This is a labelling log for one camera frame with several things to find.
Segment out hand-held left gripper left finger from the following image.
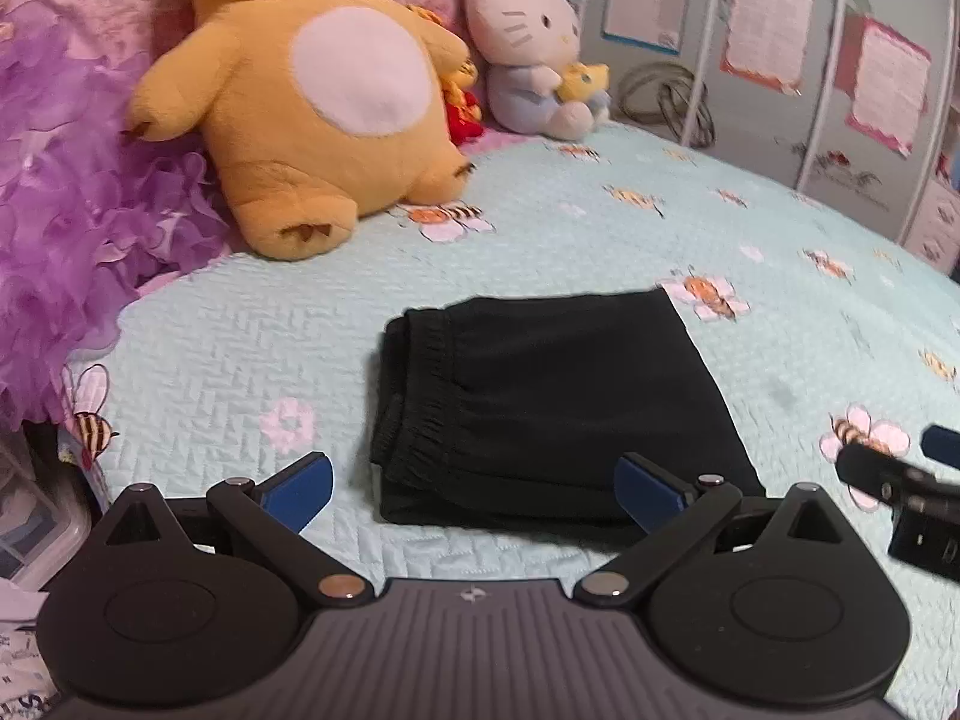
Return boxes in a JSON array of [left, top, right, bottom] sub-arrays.
[[105, 452, 376, 608]]

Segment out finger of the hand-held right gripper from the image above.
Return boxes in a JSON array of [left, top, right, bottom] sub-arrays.
[[835, 441, 912, 507], [921, 424, 960, 462]]

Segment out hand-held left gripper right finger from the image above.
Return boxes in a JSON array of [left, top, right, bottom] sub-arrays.
[[574, 452, 848, 608]]

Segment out black shorts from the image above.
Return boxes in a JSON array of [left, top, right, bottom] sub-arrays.
[[367, 289, 767, 530]]

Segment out bee print quilt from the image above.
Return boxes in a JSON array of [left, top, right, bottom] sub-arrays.
[[56, 120, 960, 706]]

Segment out white drawer cabinet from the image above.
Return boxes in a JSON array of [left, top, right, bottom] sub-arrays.
[[907, 172, 960, 271]]

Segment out clear plastic storage box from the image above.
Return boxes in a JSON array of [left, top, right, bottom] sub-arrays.
[[0, 427, 95, 593]]

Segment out white printed cloth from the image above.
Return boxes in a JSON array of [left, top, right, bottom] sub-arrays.
[[0, 585, 61, 720]]

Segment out sliding door wardrobe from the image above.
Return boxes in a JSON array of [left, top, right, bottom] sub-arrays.
[[581, 0, 960, 278]]

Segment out large yellow plush toy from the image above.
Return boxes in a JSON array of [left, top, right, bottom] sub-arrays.
[[124, 0, 477, 263]]

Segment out pink bordered paper sheet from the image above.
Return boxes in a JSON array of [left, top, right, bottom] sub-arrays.
[[836, 15, 932, 158]]

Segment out purple ruffled cloth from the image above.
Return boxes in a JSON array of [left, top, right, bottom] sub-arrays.
[[0, 22, 230, 432]]

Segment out coiled hoops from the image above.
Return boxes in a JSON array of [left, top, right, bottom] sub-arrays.
[[616, 61, 717, 149]]

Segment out small red plush toy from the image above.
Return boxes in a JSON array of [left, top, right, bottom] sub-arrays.
[[442, 60, 485, 147]]

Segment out small yellow plush bear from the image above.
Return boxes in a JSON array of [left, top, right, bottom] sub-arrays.
[[555, 62, 610, 104]]

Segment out orange bordered paper sheet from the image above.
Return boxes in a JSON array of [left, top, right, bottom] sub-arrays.
[[720, 0, 815, 95]]

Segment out white cat plush toy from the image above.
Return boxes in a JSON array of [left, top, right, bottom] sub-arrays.
[[463, 0, 612, 142]]

